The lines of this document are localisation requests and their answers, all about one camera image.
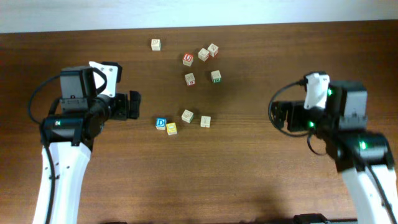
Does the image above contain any blue D wooden block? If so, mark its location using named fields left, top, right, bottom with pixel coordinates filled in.
left=155, top=118, right=167, bottom=130

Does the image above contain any yellow O wooden block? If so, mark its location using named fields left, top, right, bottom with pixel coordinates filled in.
left=166, top=123, right=178, bottom=136

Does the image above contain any elephant picture wooden block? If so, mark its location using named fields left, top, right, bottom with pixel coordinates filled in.
left=181, top=110, right=194, bottom=123

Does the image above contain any letter I wooden block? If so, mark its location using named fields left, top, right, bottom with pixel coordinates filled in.
left=200, top=116, right=211, bottom=128

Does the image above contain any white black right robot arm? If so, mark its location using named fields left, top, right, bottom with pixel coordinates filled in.
left=268, top=78, right=397, bottom=223

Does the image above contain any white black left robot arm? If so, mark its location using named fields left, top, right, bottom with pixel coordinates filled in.
left=33, top=62, right=141, bottom=223

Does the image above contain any plain wooden block far left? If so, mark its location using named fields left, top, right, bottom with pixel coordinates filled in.
left=150, top=39, right=162, bottom=51

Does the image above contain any wooden block red front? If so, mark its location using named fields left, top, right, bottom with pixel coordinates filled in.
left=184, top=73, right=196, bottom=86

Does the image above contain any red U wooden block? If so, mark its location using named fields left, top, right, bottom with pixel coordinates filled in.
left=182, top=54, right=194, bottom=67

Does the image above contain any wooden block green front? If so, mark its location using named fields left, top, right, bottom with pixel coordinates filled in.
left=211, top=70, right=221, bottom=83

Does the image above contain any wooden block beside U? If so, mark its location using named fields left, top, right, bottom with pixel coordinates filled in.
left=198, top=48, right=210, bottom=62

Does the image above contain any wooden block red side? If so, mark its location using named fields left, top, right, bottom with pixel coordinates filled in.
left=207, top=44, right=219, bottom=57

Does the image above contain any black right camera cable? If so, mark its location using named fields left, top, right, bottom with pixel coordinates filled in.
left=267, top=79, right=327, bottom=156

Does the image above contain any black camera cable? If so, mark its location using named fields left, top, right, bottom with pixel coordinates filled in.
left=27, top=67, right=108, bottom=224
left=267, top=79, right=327, bottom=156

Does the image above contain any black left camera cable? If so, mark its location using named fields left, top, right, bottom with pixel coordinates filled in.
left=27, top=67, right=108, bottom=224

